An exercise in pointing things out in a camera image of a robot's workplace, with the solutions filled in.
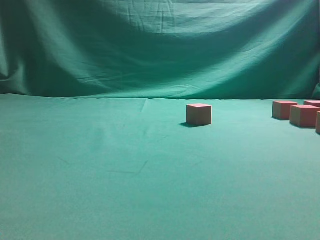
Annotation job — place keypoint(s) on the pink cube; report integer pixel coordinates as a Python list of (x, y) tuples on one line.
[(281, 109), (317, 125), (304, 116), (315, 103)]

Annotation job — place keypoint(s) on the green cloth backdrop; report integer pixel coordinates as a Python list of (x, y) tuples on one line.
[(94, 143)]

